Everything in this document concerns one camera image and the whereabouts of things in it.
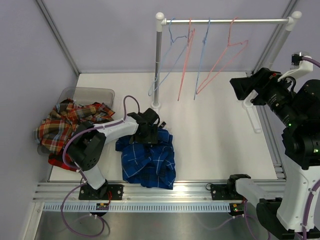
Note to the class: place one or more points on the clothes rack metal white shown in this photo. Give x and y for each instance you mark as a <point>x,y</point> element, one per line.
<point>267,61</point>

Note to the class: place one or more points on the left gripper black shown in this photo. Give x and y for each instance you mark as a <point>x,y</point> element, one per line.
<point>151,138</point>

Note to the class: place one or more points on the white slotted cable duct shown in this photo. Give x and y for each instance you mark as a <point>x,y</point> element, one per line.
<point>138,207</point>

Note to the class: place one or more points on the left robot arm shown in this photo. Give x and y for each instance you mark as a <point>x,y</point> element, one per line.
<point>86,146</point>

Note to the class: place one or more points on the brown plaid shirt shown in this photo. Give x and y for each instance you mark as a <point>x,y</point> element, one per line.
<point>62,122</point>

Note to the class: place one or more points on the light blue wire hanger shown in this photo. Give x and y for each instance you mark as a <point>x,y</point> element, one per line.
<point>170,50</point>

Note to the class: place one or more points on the clear plastic bin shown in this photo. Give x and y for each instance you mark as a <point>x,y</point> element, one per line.
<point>86,96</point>

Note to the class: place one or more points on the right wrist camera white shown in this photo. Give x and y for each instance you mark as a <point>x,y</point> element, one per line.
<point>299,67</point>

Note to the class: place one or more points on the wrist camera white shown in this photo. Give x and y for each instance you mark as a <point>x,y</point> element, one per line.
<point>152,118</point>
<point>299,67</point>

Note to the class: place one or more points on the blue shirt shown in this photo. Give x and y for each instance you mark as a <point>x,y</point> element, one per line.
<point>150,165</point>

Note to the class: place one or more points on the red black plaid shirt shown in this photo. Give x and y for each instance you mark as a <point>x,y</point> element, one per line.
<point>57,160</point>

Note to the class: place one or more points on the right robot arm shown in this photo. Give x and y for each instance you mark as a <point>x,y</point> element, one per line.
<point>293,213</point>

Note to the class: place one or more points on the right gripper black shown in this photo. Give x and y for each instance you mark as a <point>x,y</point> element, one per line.
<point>264,81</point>

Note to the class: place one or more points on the aluminium rail base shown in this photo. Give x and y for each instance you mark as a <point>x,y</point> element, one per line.
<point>183,191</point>

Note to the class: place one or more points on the pink hanger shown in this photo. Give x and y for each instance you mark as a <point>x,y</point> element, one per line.
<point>199,87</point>
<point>190,37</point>

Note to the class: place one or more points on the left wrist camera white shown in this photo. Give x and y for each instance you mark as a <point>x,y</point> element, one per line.
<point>152,118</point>

